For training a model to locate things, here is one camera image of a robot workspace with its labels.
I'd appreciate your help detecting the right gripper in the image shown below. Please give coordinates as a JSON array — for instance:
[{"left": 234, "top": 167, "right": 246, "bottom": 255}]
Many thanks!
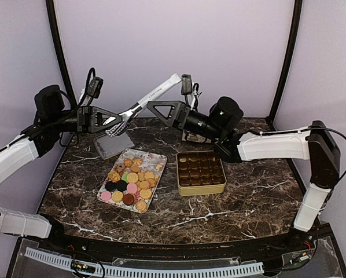
[{"left": 146, "top": 101, "right": 224, "bottom": 142}]

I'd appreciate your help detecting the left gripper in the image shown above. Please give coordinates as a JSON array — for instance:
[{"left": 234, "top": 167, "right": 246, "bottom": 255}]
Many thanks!
[{"left": 50, "top": 105, "right": 122, "bottom": 133}]

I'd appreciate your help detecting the round yellow biscuit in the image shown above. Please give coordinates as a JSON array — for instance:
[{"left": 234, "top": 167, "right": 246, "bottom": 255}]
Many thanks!
[{"left": 111, "top": 191, "right": 124, "bottom": 203}]

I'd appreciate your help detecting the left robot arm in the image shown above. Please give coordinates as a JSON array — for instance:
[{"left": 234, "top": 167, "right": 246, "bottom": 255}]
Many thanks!
[{"left": 0, "top": 81, "right": 122, "bottom": 253}]

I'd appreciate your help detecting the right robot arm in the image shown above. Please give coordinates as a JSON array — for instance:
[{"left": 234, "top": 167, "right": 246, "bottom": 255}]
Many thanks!
[{"left": 147, "top": 97, "right": 340, "bottom": 251}]

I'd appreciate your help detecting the square floral plate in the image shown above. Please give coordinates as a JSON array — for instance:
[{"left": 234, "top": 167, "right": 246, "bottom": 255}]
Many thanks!
[{"left": 182, "top": 130, "right": 211, "bottom": 144}]

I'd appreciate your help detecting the silver tin lid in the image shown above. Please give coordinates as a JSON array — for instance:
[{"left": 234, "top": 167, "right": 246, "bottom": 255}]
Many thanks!
[{"left": 93, "top": 132, "right": 135, "bottom": 160}]

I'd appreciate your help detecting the green sandwich cookie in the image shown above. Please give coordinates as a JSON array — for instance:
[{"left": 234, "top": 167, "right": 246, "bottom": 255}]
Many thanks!
[{"left": 122, "top": 172, "right": 129, "bottom": 183}]

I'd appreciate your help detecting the gold cookie tin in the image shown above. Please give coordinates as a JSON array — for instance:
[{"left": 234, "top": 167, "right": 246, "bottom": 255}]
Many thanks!
[{"left": 176, "top": 151, "right": 227, "bottom": 196}]

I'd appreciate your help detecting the black sandwich cookie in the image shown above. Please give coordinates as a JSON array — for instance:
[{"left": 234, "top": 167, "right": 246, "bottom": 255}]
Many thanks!
[
  {"left": 105, "top": 181, "right": 116, "bottom": 192},
  {"left": 116, "top": 180, "right": 128, "bottom": 192}
]

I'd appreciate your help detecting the pink sandwich cookie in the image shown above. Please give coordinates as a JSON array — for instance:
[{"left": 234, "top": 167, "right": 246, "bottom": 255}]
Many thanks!
[
  {"left": 100, "top": 191, "right": 112, "bottom": 202},
  {"left": 127, "top": 182, "right": 138, "bottom": 194}
]

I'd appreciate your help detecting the brown chocolate cookie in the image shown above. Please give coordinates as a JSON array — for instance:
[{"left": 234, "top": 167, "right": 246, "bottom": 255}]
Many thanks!
[{"left": 123, "top": 193, "right": 135, "bottom": 206}]

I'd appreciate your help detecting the swirl butter cookie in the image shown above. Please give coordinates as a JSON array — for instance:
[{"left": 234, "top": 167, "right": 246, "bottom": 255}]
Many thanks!
[{"left": 135, "top": 200, "right": 148, "bottom": 213}]

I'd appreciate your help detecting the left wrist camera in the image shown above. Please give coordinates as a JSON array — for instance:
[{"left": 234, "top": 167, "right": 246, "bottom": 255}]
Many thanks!
[{"left": 87, "top": 76, "right": 104, "bottom": 99}]

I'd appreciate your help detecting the white slotted cable duct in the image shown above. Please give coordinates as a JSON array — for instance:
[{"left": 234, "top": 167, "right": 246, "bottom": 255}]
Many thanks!
[{"left": 24, "top": 247, "right": 264, "bottom": 277}]

